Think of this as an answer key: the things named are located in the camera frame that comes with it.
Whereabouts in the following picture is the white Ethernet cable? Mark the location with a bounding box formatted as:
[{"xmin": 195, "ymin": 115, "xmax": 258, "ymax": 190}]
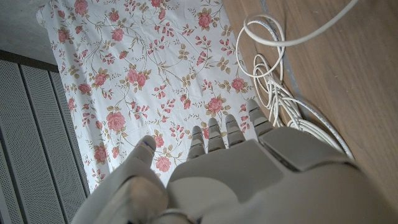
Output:
[{"xmin": 235, "ymin": 0, "xmax": 360, "ymax": 161}]

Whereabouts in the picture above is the floral backdrop cloth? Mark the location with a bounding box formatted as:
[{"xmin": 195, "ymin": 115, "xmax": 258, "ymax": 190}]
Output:
[{"xmin": 36, "ymin": 0, "xmax": 271, "ymax": 194}]

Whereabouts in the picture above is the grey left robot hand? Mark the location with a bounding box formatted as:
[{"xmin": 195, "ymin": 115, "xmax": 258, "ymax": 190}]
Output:
[{"xmin": 70, "ymin": 98, "xmax": 398, "ymax": 224}]

